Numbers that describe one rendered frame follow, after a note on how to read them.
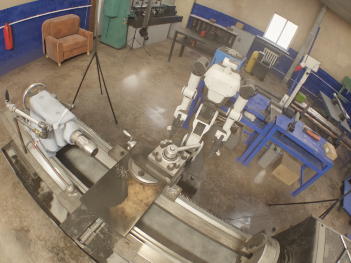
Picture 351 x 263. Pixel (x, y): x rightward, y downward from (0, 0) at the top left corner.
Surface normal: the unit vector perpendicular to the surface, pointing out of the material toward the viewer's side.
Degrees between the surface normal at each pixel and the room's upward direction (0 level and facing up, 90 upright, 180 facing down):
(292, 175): 90
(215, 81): 90
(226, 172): 0
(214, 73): 45
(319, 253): 0
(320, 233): 0
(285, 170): 90
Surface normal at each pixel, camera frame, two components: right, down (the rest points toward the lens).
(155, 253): 0.26, -0.68
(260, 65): -0.49, 0.52
